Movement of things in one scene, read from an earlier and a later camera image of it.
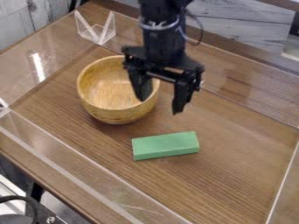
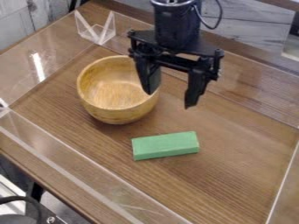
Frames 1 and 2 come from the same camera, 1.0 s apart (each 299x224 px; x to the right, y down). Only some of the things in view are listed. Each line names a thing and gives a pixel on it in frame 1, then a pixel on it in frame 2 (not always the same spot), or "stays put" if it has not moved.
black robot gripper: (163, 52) -> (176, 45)
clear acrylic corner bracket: (97, 33) stays put
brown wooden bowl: (107, 92) stays put
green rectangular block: (164, 145) stays put
